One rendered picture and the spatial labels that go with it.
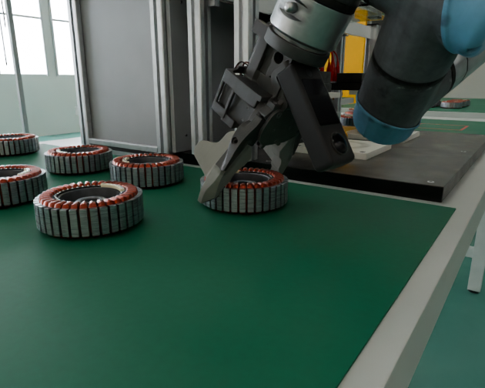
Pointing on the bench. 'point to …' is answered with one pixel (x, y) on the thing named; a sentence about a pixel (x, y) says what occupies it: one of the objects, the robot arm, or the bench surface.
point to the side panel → (122, 74)
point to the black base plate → (391, 166)
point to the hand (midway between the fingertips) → (242, 194)
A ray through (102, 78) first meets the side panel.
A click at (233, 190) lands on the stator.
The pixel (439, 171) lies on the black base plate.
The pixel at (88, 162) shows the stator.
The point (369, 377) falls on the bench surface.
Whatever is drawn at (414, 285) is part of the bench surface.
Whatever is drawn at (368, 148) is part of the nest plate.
